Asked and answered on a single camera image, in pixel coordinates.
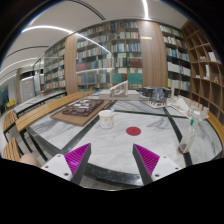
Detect wooden board with model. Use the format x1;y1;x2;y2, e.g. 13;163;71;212
50;99;111;127

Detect wooden cubby shelf right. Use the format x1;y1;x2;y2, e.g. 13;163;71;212
181;20;224;126

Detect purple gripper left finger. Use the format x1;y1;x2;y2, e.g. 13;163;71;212
42;143;91;185

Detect large bookshelf wall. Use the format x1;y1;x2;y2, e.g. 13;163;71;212
41;20;191;93

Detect long wooden bench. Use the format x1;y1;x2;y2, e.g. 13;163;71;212
14;90;95;133

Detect white cup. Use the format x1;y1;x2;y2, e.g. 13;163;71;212
99;109;115;129

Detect dark building model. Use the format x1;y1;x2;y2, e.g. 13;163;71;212
142;86;171;103

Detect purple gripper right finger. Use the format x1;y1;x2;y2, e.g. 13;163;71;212
132;144;181;185

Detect clear plastic water bottle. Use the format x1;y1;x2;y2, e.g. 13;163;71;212
178;111;201;154

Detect red round sticker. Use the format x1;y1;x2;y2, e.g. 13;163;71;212
126;127;141;136

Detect clear acrylic model right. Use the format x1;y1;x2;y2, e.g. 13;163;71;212
168;95;209;120

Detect white architectural model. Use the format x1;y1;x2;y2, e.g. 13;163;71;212
99;81;140;101

